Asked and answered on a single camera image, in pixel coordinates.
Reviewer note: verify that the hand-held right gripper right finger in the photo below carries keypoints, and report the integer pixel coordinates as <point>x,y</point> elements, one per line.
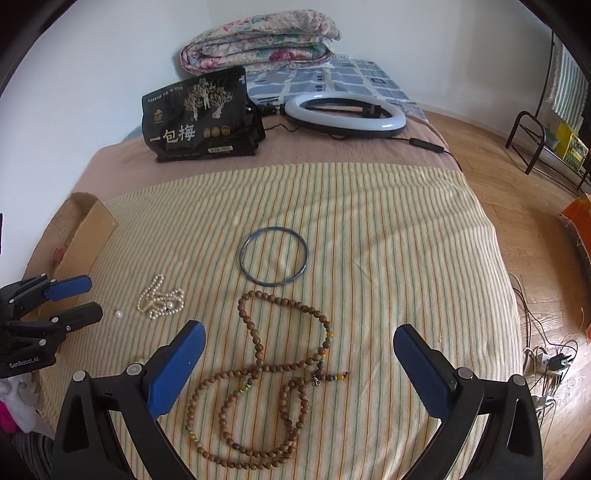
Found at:
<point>422,369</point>

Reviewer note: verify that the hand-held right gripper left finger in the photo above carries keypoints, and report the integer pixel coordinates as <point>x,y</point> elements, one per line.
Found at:
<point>178,364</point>

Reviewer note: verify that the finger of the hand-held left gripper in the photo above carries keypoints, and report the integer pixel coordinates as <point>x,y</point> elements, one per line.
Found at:
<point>69,287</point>
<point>78,316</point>

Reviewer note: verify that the cardboard box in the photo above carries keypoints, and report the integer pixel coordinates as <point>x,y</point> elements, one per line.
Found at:
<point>83,230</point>

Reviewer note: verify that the blue bangle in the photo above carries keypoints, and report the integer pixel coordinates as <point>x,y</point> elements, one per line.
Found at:
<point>241,256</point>

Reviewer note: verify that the white cloth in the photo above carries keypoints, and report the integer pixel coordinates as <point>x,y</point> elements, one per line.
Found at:
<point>21,392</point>

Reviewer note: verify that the pink cloth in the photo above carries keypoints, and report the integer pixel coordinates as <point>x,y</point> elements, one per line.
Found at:
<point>7,417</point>

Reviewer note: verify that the yellow striped cloth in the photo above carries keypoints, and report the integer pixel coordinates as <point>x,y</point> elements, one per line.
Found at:
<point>369,254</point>

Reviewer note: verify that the black printed bag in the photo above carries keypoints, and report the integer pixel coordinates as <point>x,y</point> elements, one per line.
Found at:
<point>198,120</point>

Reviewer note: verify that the orange bag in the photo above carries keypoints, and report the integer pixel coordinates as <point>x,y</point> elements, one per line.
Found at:
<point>579,212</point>

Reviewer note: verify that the tan blanket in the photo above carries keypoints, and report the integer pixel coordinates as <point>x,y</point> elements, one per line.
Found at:
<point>323,152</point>

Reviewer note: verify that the black metal rack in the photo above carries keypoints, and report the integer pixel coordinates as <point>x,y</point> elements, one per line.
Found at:
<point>513,134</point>

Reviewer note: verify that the yellow boxes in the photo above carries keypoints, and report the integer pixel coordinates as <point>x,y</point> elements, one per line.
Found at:
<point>572,147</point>

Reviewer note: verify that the blue checked bed sheet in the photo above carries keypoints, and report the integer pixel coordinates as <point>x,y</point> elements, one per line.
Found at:
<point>341,76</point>

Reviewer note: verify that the folded floral quilt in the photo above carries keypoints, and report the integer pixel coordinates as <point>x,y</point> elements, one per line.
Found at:
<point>258,41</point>

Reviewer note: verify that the striped hanging towel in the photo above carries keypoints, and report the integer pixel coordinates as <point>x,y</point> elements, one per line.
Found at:
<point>570,87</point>

